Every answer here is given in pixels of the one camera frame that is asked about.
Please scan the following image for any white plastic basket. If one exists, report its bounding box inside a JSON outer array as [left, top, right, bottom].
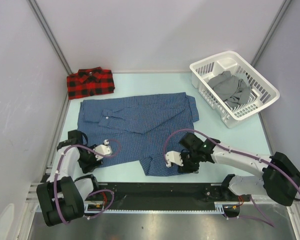
[[189, 51, 280, 129]]

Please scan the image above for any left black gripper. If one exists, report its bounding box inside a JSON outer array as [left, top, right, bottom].
[[77, 144, 103, 174]]

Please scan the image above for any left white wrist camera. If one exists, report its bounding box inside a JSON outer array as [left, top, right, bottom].
[[93, 139, 113, 161]]

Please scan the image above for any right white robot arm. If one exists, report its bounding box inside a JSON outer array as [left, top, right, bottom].
[[178, 132, 300, 206]]

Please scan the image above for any white slotted cable duct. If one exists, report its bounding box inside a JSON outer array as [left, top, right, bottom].
[[36, 201, 227, 214]]

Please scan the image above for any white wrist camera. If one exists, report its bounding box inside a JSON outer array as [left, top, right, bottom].
[[164, 151, 184, 168], [93, 139, 113, 161]]

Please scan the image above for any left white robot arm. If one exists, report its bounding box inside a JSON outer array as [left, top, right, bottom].
[[36, 130, 103, 227]]

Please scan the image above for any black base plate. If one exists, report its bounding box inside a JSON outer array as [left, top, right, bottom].
[[99, 182, 250, 205]]

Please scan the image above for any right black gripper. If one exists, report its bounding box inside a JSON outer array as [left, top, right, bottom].
[[176, 150, 200, 174]]

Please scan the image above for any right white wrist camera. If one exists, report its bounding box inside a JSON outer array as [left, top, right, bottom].
[[164, 151, 184, 168]]

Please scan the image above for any aluminium rail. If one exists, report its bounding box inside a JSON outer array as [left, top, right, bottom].
[[25, 182, 300, 204]]

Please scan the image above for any grey shirt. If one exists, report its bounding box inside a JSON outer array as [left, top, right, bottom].
[[208, 71, 252, 108]]

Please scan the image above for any blue checked shirt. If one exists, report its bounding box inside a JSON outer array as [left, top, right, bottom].
[[77, 92, 200, 177]]

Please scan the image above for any red black plaid shirt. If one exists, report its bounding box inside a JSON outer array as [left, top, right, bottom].
[[66, 67, 115, 100]]

